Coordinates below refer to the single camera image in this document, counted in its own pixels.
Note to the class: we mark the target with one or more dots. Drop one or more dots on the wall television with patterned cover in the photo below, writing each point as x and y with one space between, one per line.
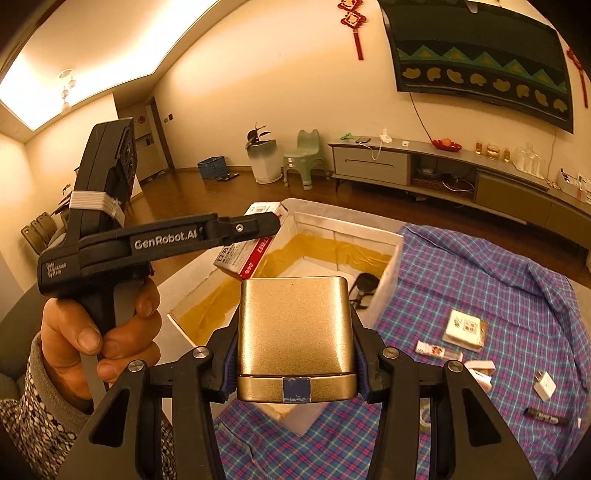
480 46

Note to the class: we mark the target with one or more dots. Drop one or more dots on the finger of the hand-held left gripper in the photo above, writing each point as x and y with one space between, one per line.
240 227

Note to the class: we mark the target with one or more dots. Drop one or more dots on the red knot ornament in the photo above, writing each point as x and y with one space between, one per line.
577 64
353 18

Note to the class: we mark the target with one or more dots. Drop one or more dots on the blue plastic basket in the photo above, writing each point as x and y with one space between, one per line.
212 167

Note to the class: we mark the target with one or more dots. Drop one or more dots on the gold metal box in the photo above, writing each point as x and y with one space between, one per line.
295 332

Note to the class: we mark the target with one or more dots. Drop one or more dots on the wooden chairs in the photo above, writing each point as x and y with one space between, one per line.
39 233

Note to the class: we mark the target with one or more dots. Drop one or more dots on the green plastic chair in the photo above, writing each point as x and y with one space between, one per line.
304 147

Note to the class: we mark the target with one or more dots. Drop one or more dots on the dark leafy plant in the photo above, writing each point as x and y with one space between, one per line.
256 134

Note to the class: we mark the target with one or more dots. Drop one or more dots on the grey television cabinet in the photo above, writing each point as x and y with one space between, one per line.
369 161

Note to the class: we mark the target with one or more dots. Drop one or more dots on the person's left forearm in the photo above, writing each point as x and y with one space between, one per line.
41 429

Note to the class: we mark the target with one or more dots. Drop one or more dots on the red fruit plate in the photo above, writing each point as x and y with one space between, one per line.
445 146

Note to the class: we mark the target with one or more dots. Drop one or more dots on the person's left hand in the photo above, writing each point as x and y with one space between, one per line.
60 332

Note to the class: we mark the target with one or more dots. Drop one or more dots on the white foam box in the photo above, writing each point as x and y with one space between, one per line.
318 272

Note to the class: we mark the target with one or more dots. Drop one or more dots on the red and white medicine box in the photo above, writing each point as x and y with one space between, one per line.
240 265

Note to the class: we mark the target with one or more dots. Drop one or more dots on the black floor scale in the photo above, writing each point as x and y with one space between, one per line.
228 176

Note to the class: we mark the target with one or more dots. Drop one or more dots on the clear glass cups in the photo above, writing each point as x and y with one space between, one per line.
528 159

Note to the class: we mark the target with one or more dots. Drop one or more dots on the white charger plug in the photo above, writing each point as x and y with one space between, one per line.
545 385

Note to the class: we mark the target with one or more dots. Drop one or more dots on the white boxes on cabinet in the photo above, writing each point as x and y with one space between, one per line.
575 184

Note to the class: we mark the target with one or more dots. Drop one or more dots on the white plant pot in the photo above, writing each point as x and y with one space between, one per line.
265 161

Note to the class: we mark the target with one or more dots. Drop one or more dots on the white charger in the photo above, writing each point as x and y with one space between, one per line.
385 137

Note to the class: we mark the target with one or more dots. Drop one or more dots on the white and gold tissue packet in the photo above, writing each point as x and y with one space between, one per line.
461 327

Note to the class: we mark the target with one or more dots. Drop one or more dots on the white printed tube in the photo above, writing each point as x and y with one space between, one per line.
436 350

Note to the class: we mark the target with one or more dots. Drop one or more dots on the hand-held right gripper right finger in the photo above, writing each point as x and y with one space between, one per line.
368 378

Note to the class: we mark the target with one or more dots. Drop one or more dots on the black marker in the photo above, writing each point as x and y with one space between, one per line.
547 417

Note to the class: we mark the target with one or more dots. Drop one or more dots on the amber glass bottles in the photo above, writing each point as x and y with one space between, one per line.
493 151

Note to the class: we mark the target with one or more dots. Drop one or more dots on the wooden door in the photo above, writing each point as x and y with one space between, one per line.
157 138

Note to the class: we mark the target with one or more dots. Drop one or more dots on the black round gadget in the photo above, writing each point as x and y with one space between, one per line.
364 284

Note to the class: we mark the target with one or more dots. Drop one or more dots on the ceiling lamp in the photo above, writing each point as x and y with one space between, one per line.
67 90

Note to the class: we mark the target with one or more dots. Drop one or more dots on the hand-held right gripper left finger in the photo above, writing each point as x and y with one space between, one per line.
229 374

